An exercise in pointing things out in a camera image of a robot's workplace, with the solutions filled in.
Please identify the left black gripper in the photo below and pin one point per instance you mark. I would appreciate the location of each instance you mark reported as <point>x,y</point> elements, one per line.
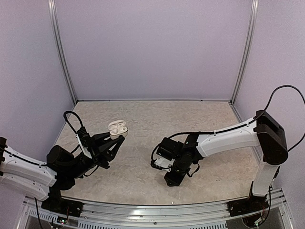
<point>99,157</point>

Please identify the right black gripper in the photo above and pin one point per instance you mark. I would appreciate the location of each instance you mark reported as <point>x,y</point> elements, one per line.
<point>175,181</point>

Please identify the white earbud charging case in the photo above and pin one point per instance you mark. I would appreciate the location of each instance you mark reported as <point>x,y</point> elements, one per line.
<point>117,128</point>

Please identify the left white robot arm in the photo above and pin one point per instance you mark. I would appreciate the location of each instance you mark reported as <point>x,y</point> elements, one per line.
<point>46,180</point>

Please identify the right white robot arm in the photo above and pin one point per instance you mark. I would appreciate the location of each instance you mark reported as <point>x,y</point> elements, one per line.
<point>262,130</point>

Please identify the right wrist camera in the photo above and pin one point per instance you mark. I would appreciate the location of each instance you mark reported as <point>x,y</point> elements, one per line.
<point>162,164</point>

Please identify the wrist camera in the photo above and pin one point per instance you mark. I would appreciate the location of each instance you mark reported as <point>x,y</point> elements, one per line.
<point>162,164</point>
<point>84,141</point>

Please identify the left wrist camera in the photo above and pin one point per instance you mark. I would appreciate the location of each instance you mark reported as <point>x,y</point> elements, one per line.
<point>84,141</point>

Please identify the front aluminium rail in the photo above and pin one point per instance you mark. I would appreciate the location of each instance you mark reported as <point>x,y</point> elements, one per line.
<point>98,215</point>

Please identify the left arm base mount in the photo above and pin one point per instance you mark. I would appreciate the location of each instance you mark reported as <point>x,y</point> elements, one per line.
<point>63,206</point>

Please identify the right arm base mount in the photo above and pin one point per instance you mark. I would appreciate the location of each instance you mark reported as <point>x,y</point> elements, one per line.
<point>246,206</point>

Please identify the right aluminium frame post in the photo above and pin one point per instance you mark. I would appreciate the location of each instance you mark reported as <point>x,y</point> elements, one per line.
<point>246,51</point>

